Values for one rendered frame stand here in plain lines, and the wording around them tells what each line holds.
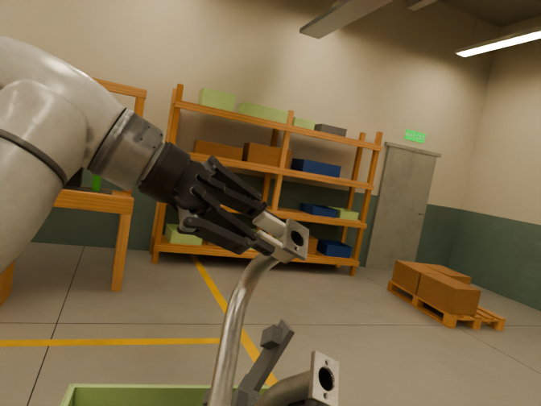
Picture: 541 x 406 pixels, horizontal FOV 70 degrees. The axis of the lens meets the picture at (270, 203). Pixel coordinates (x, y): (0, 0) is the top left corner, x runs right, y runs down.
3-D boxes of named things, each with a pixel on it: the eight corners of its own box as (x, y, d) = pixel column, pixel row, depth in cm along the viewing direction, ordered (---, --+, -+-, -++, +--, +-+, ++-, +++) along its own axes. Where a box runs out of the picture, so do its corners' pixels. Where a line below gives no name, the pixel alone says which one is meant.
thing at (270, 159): (357, 277, 582) (386, 130, 561) (151, 264, 468) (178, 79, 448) (338, 266, 631) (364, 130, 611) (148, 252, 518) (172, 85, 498)
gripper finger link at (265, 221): (251, 223, 57) (252, 219, 57) (288, 244, 59) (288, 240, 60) (263, 213, 55) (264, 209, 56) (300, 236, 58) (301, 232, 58)
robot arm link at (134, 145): (136, 94, 47) (179, 122, 49) (112, 138, 53) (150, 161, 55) (103, 139, 41) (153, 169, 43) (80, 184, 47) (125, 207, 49)
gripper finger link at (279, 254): (260, 229, 53) (259, 233, 53) (299, 252, 56) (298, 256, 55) (248, 238, 55) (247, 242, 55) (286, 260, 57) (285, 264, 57)
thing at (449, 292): (386, 289, 538) (392, 258, 534) (433, 293, 562) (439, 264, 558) (447, 328, 424) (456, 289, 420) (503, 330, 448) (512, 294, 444)
